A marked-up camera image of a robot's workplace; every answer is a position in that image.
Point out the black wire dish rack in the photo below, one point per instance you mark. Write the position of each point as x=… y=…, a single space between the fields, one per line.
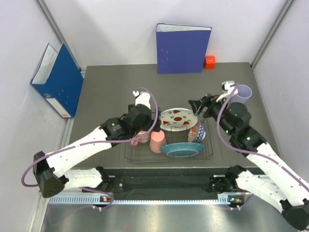
x=143 y=153

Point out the pink plastic cup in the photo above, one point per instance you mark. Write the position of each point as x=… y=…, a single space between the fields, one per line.
x=157 y=141

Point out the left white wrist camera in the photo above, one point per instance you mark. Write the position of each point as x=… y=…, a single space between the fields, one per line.
x=142 y=98

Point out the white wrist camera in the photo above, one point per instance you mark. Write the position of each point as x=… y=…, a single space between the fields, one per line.
x=142 y=98
x=227 y=88

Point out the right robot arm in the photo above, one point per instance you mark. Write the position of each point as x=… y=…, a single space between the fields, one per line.
x=289 y=193

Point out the pink patterned mug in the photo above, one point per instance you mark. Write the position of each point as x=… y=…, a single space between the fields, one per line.
x=142 y=138

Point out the blue zigzag patterned bowl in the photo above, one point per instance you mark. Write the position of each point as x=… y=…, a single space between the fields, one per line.
x=197 y=133

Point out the blue lever arch binder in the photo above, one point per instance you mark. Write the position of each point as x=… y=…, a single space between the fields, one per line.
x=58 y=80

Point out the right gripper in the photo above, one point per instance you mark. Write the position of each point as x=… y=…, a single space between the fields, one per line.
x=210 y=101

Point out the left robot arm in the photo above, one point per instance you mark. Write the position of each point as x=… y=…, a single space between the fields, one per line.
x=55 y=172

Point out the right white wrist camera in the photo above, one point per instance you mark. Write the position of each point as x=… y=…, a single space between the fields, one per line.
x=227 y=88

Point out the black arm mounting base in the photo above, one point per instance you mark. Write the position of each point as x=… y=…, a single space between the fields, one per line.
x=169 y=183

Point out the small red box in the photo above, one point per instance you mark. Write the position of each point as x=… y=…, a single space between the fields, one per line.
x=210 y=62

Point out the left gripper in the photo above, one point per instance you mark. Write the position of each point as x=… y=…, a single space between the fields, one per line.
x=156 y=127

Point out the teal plate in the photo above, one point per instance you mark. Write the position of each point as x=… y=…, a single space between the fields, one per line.
x=182 y=150

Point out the watermelon pattern plate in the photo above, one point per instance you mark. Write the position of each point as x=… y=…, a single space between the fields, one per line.
x=177 y=119

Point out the purple-blue binder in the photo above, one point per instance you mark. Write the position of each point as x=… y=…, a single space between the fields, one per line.
x=181 y=48

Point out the lavender plastic cup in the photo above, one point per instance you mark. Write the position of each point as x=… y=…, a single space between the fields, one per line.
x=244 y=93

